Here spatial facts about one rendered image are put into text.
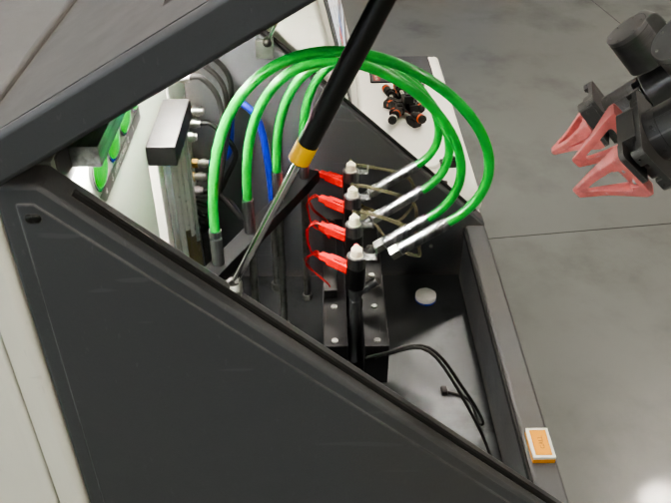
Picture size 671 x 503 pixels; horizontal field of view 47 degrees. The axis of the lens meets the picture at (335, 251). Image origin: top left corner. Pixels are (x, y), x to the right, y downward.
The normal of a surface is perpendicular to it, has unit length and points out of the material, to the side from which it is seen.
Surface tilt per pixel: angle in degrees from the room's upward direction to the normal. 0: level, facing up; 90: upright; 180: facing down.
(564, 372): 0
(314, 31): 90
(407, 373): 0
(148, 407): 90
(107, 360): 90
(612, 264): 0
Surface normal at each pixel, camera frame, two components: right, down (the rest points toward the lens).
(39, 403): 0.02, 0.60
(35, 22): 0.00, -0.80
